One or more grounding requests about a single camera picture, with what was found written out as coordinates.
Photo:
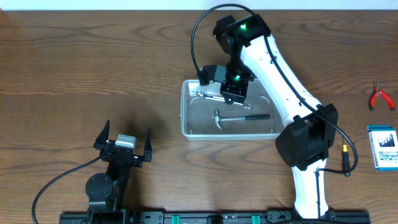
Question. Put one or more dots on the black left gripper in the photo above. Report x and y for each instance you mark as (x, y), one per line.
(137, 157)

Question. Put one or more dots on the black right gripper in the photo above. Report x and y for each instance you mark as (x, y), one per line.
(237, 95)

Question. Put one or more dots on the silver combination wrench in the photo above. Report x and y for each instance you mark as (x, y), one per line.
(221, 99)

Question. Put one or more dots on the black handled hammer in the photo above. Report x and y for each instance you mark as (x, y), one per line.
(218, 118)

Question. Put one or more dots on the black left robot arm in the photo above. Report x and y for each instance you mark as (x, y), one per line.
(106, 190)

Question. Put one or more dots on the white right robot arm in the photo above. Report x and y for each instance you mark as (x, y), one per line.
(308, 131)

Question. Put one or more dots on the clear plastic container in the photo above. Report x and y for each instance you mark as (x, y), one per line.
(197, 114)

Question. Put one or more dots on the black yellow screwdriver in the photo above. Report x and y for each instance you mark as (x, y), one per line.
(345, 161)

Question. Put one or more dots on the blue white drill bit box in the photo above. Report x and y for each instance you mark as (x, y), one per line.
(383, 140)

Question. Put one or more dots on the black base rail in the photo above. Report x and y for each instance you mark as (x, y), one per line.
(158, 217)

